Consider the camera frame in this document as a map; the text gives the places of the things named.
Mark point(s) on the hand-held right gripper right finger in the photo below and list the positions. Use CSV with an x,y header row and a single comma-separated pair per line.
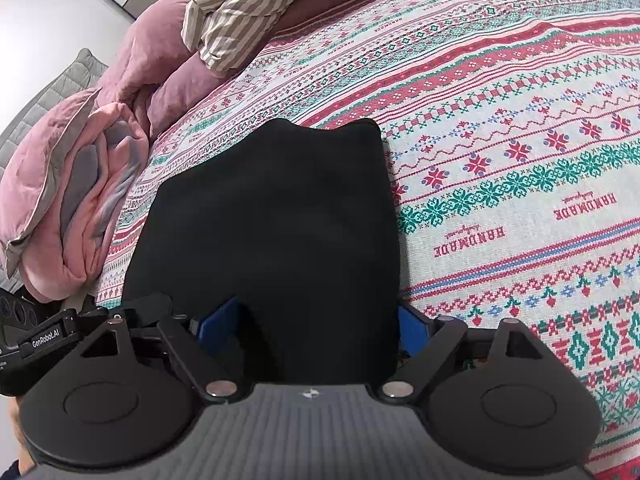
x,y
412,325

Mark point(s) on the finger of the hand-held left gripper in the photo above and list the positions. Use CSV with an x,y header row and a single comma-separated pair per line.
x,y
147,307

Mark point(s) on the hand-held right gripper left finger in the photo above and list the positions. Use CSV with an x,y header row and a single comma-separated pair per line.
x,y
220,317

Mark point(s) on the black pants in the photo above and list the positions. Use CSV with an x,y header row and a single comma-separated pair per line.
x,y
270,230

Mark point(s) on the pink and grey quilt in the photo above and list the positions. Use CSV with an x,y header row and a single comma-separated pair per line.
x,y
65,180

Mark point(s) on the patterned knit-print bedspread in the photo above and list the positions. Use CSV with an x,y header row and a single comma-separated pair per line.
x,y
500,135

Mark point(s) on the grey quilted pad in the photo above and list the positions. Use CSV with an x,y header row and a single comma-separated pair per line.
x,y
50,95

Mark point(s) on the pink pillow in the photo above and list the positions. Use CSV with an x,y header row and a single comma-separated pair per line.
x,y
150,55

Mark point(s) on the cream striped cloth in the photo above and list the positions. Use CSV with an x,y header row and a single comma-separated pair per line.
x,y
240,15

